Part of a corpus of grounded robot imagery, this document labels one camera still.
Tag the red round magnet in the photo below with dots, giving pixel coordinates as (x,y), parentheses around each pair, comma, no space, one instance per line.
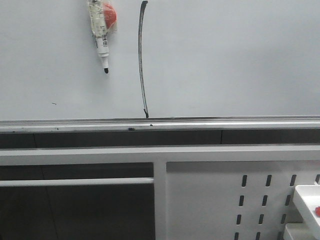
(110,15)

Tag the white whiteboard marker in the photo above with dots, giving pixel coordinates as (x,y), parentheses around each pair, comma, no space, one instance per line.
(99,30)

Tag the white whiteboard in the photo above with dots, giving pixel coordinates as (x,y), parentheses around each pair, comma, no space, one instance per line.
(201,58)

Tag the white perforated pegboard panel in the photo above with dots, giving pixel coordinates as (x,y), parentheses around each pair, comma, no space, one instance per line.
(243,200)

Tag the white plastic tray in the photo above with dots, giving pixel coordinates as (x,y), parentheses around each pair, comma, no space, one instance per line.
(306,199)

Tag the grey box corner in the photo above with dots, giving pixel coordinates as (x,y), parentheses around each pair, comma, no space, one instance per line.
(297,231)

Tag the small red object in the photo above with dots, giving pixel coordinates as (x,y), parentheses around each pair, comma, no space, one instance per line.
(317,211)

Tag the white metal frame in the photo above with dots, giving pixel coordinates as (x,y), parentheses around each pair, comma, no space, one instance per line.
(113,193)

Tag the aluminium whiteboard tray rail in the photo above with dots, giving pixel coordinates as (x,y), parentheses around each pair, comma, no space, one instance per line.
(159,124)

